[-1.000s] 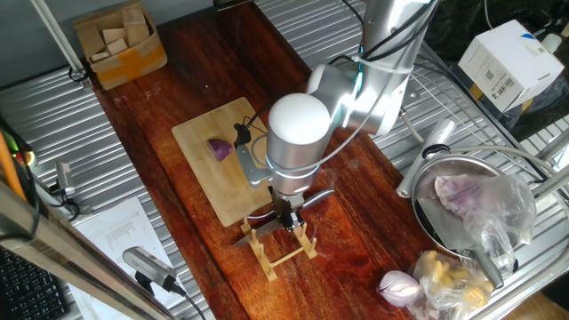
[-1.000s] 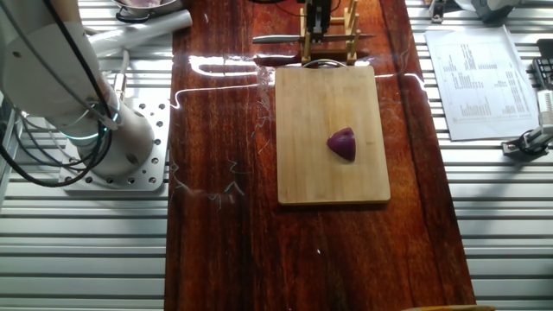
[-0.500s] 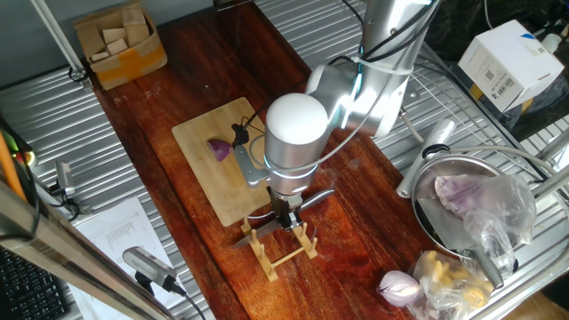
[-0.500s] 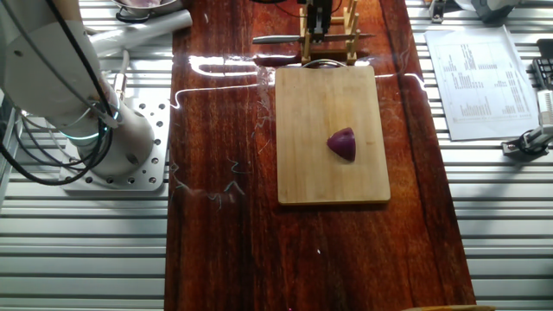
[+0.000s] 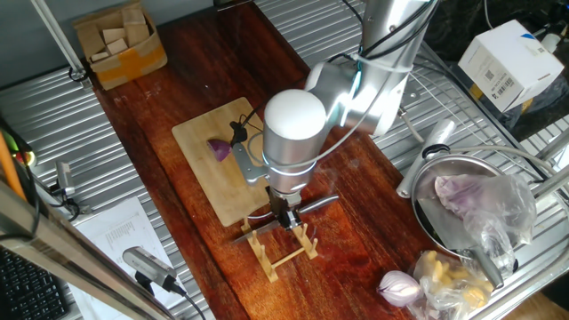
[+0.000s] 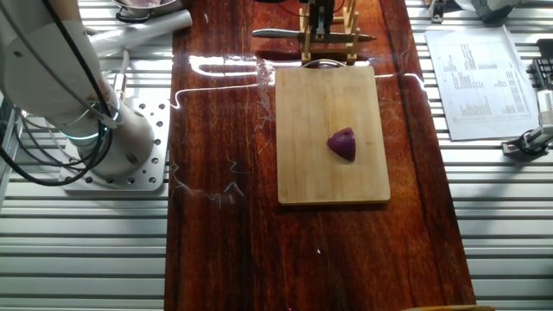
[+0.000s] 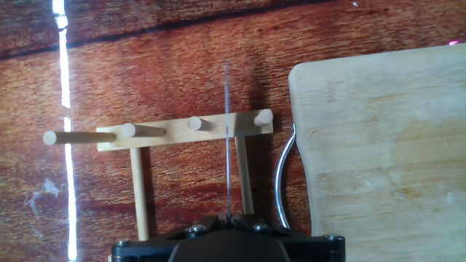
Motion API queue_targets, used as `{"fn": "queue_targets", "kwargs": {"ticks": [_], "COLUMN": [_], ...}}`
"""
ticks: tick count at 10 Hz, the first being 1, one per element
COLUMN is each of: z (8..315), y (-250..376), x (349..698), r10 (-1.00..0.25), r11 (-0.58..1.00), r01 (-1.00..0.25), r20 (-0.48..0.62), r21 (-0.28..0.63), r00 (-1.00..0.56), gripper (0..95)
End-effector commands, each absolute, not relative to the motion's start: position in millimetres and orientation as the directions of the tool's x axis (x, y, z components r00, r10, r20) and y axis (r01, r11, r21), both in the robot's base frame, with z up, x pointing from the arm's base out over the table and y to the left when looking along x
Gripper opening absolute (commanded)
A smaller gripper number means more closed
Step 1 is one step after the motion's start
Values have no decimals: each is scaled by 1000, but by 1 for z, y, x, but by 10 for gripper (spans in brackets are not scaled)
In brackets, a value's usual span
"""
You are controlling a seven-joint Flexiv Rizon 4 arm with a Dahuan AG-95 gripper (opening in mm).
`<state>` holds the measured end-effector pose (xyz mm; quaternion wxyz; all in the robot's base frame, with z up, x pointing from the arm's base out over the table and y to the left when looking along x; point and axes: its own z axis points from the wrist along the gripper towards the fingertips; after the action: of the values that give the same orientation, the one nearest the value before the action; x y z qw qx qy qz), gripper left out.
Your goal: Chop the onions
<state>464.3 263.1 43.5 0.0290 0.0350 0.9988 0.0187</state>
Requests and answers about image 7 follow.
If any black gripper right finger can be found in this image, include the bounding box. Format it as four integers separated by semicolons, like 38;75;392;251
229;214;292;238

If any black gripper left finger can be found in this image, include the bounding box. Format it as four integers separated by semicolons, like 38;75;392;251
164;214;229;240

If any steel kitchen knife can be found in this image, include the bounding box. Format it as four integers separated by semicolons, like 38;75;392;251
223;56;233;219

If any wooden peg rack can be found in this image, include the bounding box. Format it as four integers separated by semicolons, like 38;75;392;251
42;108;275;243

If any bamboo cutting board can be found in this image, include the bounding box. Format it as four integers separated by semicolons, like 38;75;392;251
273;42;466;262

